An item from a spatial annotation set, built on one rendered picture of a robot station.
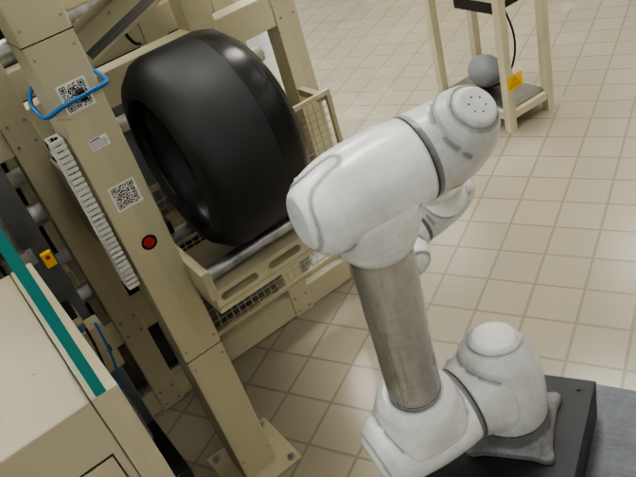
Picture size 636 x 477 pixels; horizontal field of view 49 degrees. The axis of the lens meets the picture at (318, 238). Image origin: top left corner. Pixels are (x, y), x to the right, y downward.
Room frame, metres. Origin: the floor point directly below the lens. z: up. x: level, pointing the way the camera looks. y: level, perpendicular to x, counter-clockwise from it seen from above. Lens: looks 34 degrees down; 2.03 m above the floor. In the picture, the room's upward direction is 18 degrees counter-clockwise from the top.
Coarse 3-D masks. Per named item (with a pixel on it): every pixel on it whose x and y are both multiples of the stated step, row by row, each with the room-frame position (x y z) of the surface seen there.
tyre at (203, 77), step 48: (192, 48) 1.81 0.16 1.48; (240, 48) 1.80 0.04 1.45; (144, 96) 1.76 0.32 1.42; (192, 96) 1.66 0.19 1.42; (240, 96) 1.67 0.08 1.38; (144, 144) 1.99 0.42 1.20; (192, 144) 1.60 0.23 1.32; (240, 144) 1.60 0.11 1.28; (288, 144) 1.64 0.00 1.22; (192, 192) 2.01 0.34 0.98; (240, 192) 1.56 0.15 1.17; (288, 192) 1.64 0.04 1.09; (240, 240) 1.64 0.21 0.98
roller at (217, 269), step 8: (280, 224) 1.75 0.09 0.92; (288, 224) 1.75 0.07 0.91; (264, 232) 1.74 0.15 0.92; (272, 232) 1.73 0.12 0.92; (280, 232) 1.74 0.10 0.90; (288, 232) 1.75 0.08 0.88; (256, 240) 1.71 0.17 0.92; (264, 240) 1.71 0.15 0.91; (272, 240) 1.72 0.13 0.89; (240, 248) 1.69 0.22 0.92; (248, 248) 1.69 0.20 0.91; (256, 248) 1.70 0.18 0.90; (224, 256) 1.68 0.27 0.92; (232, 256) 1.67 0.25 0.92; (240, 256) 1.67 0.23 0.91; (248, 256) 1.69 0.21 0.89; (216, 264) 1.65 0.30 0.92; (224, 264) 1.65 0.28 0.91; (232, 264) 1.66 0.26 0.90; (216, 272) 1.64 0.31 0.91; (224, 272) 1.65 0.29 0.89
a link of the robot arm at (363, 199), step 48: (384, 144) 0.81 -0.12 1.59; (336, 192) 0.77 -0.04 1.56; (384, 192) 0.76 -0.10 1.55; (432, 192) 0.79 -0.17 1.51; (336, 240) 0.75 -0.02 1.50; (384, 240) 0.76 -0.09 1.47; (384, 288) 0.80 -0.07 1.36; (384, 336) 0.82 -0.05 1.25; (384, 384) 0.91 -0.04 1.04; (432, 384) 0.83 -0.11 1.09; (384, 432) 0.85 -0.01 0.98; (432, 432) 0.81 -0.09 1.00; (480, 432) 0.84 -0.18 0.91
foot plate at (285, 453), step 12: (264, 420) 1.87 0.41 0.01; (264, 432) 1.82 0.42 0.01; (276, 432) 1.80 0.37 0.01; (276, 444) 1.74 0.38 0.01; (288, 444) 1.72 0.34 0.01; (216, 456) 1.76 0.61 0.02; (228, 456) 1.75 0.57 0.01; (276, 456) 1.69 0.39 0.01; (288, 456) 1.67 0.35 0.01; (300, 456) 1.65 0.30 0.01; (216, 468) 1.72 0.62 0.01; (228, 468) 1.70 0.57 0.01; (264, 468) 1.65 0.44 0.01; (276, 468) 1.63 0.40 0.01; (288, 468) 1.62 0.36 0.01
